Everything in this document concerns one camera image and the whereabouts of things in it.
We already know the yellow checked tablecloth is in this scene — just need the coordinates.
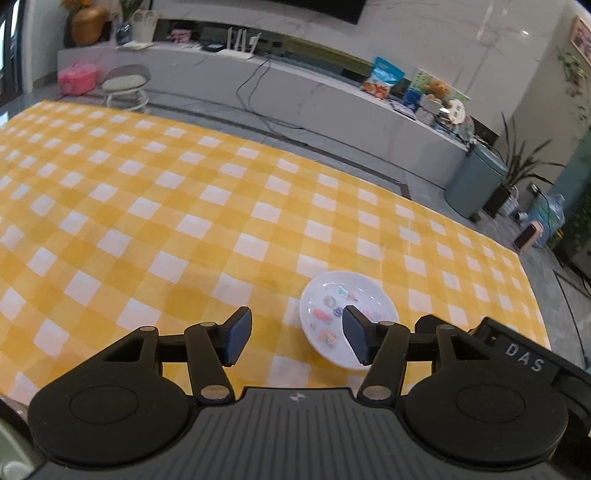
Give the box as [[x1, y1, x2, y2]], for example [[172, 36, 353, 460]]
[[0, 100, 552, 402]]

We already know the hanging vine plant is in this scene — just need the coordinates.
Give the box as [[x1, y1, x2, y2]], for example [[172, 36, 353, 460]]
[[556, 46, 591, 134]]

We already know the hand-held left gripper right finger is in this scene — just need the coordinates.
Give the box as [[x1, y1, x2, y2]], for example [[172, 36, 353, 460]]
[[341, 305, 485, 401]]

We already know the white standing card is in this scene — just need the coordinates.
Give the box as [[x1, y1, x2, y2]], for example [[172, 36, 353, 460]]
[[131, 9, 160, 43]]

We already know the pink storage box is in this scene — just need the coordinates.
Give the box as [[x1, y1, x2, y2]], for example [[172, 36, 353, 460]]
[[58, 61, 99, 96]]

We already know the blue vase with green plant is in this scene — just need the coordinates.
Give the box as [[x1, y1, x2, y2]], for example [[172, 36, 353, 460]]
[[115, 0, 153, 45]]

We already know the round grey stool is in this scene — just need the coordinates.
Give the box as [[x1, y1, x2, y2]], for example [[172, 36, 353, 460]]
[[100, 64, 152, 114]]

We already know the potted plant in dark pot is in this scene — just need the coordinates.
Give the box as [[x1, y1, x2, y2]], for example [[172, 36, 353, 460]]
[[482, 115, 566, 220]]

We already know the white stone media bench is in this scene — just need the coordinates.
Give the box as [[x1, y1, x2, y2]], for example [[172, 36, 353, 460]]
[[56, 39, 476, 190]]

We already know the black television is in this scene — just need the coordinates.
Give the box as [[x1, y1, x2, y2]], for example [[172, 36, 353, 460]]
[[259, 0, 368, 25]]

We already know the blue snack bag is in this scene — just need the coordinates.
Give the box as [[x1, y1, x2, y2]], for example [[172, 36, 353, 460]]
[[361, 56, 406, 100]]

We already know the white router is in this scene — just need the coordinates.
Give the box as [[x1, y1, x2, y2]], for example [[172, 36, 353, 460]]
[[217, 27, 263, 61]]

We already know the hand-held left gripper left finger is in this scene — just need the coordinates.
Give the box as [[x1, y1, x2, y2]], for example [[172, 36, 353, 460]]
[[99, 307, 254, 401]]

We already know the orange vase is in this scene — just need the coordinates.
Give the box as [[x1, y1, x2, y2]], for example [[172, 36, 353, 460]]
[[70, 4, 109, 47]]

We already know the black cable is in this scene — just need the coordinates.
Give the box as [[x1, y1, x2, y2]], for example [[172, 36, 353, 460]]
[[235, 59, 409, 197]]

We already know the blue water bottle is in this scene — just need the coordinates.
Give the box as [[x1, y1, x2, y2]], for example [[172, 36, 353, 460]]
[[526, 193, 566, 245]]

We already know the grey-green trash bin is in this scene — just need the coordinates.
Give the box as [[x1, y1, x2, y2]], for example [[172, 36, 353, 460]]
[[444, 143, 509, 221]]

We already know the framed wall picture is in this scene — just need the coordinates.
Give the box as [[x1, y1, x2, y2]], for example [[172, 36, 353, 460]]
[[569, 16, 591, 58]]

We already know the pink space heater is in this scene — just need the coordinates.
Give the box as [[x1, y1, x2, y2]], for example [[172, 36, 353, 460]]
[[512, 220, 544, 252]]

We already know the small white sticker-print plate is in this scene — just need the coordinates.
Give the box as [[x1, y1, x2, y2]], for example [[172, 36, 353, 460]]
[[300, 271, 400, 371]]

